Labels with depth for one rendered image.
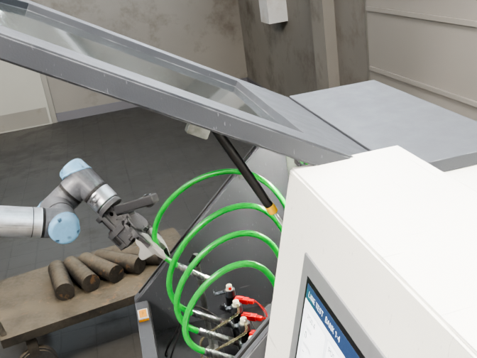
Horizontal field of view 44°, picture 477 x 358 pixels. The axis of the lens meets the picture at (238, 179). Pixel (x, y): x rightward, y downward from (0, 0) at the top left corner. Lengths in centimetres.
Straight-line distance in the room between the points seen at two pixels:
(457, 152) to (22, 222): 100
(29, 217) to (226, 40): 732
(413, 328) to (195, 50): 799
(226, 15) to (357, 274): 790
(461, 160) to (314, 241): 41
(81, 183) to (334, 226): 88
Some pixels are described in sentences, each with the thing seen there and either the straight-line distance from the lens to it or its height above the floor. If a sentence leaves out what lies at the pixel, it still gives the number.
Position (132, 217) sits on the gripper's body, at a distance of 161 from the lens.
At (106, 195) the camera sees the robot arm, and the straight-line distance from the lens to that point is 162.
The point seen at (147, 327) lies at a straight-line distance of 181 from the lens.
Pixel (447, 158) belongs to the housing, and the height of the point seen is 150.
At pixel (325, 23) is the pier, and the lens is 543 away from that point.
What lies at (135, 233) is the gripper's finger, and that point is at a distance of 158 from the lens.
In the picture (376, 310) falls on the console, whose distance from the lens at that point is 81.
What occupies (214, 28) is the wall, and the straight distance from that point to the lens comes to 862.
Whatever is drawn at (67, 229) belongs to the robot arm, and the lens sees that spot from 151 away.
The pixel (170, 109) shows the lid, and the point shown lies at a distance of 101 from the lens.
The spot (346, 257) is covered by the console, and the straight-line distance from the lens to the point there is 88.
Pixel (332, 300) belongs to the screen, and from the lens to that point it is 93.
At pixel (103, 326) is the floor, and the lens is 365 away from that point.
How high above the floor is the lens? 195
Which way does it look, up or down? 21 degrees down
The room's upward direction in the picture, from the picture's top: 8 degrees counter-clockwise
